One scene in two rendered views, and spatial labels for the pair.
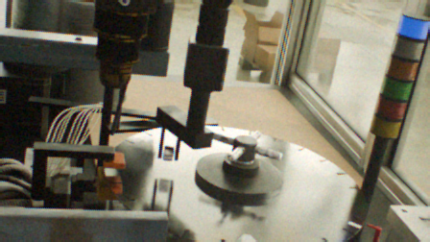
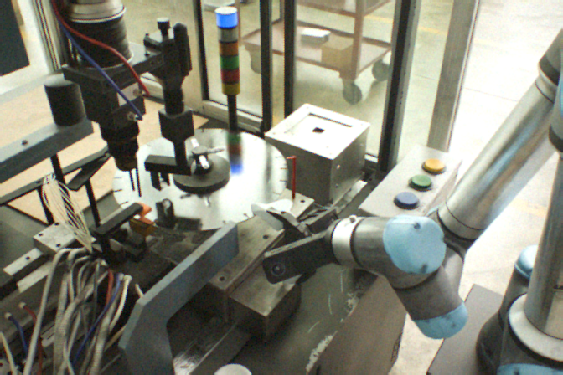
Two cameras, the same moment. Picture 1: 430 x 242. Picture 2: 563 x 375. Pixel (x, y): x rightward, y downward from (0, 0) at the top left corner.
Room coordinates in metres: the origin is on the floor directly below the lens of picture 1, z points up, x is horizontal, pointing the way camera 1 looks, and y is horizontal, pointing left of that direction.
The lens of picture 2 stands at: (-0.07, 0.39, 1.55)
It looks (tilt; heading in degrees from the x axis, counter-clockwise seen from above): 37 degrees down; 324
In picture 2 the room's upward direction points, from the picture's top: straight up
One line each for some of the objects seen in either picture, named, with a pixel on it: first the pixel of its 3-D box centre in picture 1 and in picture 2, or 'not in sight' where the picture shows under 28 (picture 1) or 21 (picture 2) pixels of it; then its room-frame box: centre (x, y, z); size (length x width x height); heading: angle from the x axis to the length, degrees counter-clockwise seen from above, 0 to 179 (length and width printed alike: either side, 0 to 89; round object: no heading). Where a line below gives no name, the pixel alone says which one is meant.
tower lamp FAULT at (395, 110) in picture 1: (391, 106); (229, 72); (0.93, -0.19, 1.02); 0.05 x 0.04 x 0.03; 20
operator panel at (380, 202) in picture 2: not in sight; (409, 209); (0.50, -0.35, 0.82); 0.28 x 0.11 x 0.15; 110
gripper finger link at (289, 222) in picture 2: not in sight; (286, 225); (0.48, -0.02, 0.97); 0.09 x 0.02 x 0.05; 7
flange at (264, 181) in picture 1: (240, 169); (201, 167); (0.71, 0.01, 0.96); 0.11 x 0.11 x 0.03
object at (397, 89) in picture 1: (396, 86); (229, 59); (0.93, -0.19, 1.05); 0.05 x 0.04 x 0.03; 20
